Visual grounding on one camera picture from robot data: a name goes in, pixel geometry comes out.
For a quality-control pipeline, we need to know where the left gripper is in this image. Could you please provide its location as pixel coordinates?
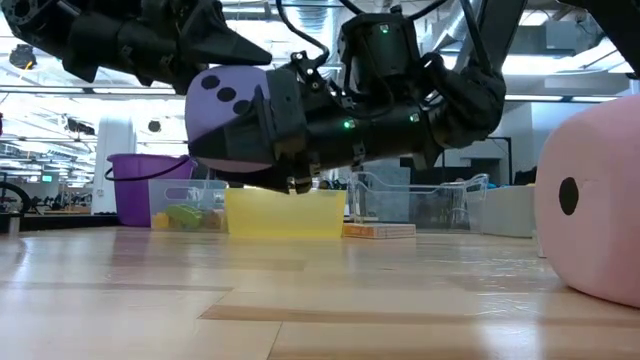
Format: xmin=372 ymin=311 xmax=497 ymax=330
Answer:
xmin=62 ymin=0 xmax=274 ymax=96

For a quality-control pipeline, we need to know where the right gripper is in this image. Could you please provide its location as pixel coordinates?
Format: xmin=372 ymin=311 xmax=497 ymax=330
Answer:
xmin=188 ymin=49 xmax=442 ymax=195

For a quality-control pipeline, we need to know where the lavender foam die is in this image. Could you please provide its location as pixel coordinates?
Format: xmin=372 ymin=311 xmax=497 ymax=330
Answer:
xmin=184 ymin=65 xmax=275 ymax=175

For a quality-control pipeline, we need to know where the small orange toy piece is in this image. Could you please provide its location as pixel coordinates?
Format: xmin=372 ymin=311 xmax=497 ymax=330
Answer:
xmin=202 ymin=209 xmax=225 ymax=230

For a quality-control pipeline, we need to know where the light green toy block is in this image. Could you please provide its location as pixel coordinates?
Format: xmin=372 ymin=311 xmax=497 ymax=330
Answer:
xmin=164 ymin=203 xmax=204 ymax=230

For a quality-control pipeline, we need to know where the small clear plastic bin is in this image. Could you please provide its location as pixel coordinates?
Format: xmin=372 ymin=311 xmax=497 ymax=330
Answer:
xmin=148 ymin=178 xmax=230 ymax=234

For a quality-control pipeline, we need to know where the yellow translucent plastic bin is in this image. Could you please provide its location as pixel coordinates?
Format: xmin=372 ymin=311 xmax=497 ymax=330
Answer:
xmin=224 ymin=187 xmax=347 ymax=240

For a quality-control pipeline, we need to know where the purple plastic bucket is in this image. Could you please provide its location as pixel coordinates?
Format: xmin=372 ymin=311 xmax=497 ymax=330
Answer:
xmin=103 ymin=153 xmax=197 ymax=229

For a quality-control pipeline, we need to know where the white column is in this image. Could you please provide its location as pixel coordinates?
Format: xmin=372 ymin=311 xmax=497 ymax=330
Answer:
xmin=92 ymin=117 xmax=137 ymax=216

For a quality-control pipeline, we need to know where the orange print card deck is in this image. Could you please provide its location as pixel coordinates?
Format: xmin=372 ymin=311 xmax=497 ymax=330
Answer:
xmin=342 ymin=222 xmax=417 ymax=240

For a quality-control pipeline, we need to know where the large clear plastic bin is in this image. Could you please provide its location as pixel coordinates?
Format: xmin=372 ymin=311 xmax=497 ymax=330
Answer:
xmin=348 ymin=171 xmax=490 ymax=234

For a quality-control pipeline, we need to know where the grey plastic bin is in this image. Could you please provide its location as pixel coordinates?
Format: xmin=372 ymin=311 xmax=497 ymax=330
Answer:
xmin=479 ymin=184 xmax=537 ymax=239

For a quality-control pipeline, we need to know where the pink foam die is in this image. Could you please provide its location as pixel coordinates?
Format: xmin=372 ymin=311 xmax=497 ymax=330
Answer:
xmin=533 ymin=94 xmax=640 ymax=309

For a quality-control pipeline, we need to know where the black table edge rail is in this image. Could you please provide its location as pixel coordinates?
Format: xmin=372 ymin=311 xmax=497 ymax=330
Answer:
xmin=19 ymin=213 xmax=121 ymax=232

